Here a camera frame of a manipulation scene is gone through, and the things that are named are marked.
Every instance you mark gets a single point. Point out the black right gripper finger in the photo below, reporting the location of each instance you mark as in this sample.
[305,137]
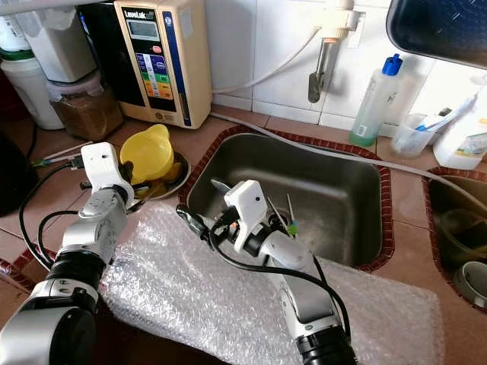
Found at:
[192,223]

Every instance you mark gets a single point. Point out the yellow plastic cup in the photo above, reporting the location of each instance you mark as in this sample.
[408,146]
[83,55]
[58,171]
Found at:
[146,152]

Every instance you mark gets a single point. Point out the shiny steel bowl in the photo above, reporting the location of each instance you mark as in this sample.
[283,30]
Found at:
[176,179]

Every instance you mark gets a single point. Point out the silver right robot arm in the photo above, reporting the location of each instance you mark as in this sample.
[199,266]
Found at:
[304,296]

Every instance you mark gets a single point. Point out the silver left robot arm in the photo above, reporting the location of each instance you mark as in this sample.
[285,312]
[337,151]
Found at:
[91,251]

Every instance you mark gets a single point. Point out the clear jar brown contents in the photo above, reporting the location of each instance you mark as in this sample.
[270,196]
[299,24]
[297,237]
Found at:
[87,110]

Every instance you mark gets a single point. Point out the black glossy kettle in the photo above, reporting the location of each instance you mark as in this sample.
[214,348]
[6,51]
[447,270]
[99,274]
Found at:
[11,182]

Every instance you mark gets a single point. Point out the clear bubble wrap sheet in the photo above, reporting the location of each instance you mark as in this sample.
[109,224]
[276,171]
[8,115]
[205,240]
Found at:
[198,304]

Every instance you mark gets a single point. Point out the white filter canister green band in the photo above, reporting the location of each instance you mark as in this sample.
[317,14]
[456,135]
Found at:
[30,91]

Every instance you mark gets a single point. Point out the beige water ionizer machine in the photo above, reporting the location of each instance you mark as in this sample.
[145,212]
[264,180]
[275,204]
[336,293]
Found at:
[160,61]

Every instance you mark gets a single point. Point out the white plastic jug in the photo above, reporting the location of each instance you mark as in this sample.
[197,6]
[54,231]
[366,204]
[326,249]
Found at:
[65,42]

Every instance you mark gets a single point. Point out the grey metal water spout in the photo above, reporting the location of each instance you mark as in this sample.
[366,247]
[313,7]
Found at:
[319,72]

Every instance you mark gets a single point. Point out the clear soap bottle blue cap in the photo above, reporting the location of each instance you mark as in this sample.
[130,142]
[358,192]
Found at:
[377,99]

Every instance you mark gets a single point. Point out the clear plastic measuring cup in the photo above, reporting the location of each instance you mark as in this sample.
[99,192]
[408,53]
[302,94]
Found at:
[415,141]

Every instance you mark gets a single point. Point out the steel sink basin with dishes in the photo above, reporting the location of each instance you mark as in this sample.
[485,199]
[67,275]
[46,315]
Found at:
[445,194]

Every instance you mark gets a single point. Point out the white tap fitting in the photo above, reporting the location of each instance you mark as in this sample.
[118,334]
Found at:
[338,23]

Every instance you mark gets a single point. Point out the clear glass bowl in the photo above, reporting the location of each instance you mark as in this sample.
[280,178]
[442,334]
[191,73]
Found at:
[464,228]

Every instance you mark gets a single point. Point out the blue white toothbrush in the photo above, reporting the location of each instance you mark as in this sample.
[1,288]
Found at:
[441,120]

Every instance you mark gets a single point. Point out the white plastic bottle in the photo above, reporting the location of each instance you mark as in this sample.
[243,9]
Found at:
[464,129]

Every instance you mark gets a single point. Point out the black frying pan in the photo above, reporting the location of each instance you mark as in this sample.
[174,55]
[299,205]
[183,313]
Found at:
[437,26]

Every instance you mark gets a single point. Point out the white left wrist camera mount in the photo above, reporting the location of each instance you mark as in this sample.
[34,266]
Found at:
[103,163]

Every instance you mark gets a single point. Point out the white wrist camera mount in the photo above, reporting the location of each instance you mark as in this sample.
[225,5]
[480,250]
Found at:
[249,209]
[103,163]

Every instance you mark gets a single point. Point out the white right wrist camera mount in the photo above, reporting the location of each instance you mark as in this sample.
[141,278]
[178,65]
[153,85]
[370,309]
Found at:
[249,209]

